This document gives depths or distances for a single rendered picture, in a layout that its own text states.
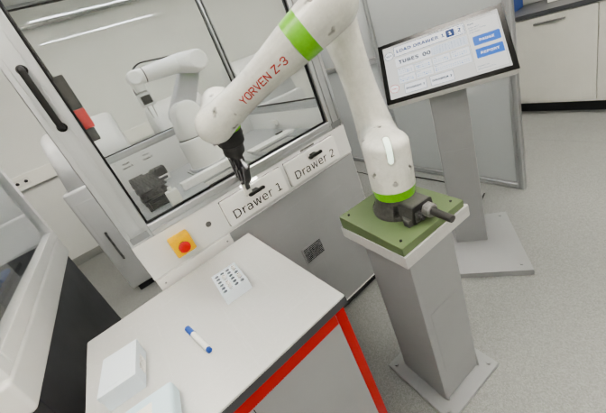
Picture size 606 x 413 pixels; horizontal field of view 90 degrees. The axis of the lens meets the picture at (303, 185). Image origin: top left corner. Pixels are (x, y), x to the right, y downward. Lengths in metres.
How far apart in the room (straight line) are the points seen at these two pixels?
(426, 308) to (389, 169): 0.48
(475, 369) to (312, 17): 1.37
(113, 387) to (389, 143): 0.88
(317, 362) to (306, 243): 0.70
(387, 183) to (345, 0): 0.46
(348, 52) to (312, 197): 0.72
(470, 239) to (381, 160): 1.25
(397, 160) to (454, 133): 0.86
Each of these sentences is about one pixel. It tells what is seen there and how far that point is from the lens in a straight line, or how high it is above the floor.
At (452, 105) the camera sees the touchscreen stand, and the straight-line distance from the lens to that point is 1.64.
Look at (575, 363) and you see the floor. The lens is 1.62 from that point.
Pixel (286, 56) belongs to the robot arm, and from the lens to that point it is 0.77.
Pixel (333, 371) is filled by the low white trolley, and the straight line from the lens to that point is 0.94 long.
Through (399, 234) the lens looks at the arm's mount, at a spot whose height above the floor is 0.79.
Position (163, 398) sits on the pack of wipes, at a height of 0.80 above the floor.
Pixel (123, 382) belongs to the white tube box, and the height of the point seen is 0.81.
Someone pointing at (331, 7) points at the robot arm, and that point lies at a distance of 0.76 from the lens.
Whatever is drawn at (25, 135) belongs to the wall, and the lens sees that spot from 4.44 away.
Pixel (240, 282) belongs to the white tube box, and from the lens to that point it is 0.97.
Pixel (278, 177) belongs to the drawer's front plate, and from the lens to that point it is 1.29.
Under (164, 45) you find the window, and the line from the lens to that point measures 1.20.
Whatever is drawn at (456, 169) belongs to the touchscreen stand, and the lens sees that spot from 1.76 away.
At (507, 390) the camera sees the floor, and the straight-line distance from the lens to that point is 1.53.
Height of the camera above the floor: 1.33
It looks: 23 degrees down
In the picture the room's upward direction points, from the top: 22 degrees counter-clockwise
